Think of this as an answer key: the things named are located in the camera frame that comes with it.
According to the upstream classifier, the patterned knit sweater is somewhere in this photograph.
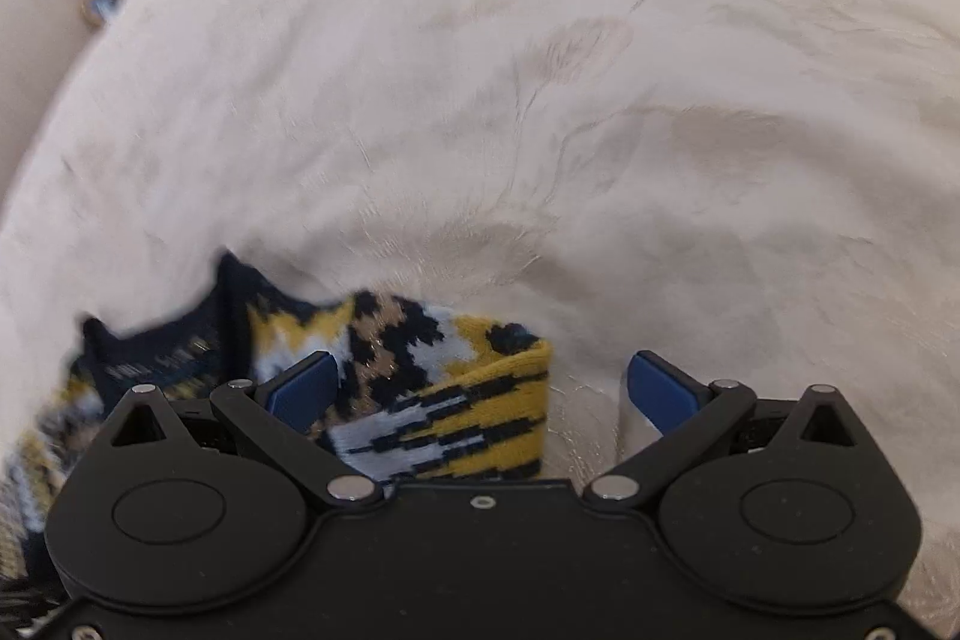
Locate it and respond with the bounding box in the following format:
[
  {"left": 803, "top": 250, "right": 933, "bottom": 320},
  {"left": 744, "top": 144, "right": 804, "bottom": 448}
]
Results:
[{"left": 0, "top": 250, "right": 554, "bottom": 611}]

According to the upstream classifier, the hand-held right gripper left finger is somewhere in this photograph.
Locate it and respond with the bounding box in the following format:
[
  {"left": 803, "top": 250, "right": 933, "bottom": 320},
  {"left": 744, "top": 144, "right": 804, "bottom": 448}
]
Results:
[{"left": 96, "top": 350, "right": 385, "bottom": 507}]

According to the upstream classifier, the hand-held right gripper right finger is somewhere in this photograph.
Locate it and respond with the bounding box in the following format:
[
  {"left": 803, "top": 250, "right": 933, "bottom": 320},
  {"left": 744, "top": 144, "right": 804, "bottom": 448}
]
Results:
[{"left": 583, "top": 350, "right": 865, "bottom": 507}]

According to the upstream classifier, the white embroidered bedspread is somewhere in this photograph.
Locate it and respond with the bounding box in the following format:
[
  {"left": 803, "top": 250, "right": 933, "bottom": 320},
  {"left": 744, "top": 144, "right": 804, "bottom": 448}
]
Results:
[{"left": 0, "top": 0, "right": 960, "bottom": 640}]

